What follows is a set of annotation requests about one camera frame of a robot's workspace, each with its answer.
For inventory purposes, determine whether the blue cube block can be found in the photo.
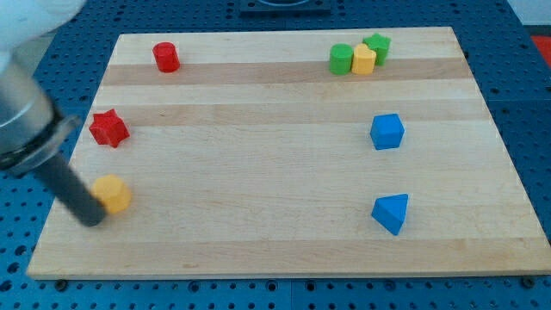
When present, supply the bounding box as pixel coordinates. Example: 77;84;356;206
369;114;405;151

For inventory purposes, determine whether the red star block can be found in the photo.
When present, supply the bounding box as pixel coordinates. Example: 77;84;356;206
89;108;130;148

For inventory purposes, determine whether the yellow hexagon block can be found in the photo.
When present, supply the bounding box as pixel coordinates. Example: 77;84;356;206
91;174;132;214

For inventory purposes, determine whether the wooden board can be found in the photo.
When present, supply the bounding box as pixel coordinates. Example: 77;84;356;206
28;27;550;280

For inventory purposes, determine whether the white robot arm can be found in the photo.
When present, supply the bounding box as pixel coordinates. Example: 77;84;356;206
1;0;106;226

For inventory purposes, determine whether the green cylinder block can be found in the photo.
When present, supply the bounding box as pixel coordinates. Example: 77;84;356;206
329;43;354;75

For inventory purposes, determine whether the green star block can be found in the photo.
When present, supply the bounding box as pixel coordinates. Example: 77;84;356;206
362;33;392;66

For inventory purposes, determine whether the blue triangle block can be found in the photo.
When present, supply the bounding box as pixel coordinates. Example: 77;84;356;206
371;194;409;236

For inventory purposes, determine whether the yellow heart block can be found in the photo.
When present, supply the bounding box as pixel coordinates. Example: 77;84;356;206
351;43;376;75

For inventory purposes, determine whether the silver end effector flange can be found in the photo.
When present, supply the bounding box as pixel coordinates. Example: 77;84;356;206
1;53;80;176

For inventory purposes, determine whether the red cylinder block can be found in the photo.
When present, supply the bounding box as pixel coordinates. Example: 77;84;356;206
152;41;181;73

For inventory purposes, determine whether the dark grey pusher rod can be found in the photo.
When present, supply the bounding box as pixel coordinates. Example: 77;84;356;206
34;154;107;226

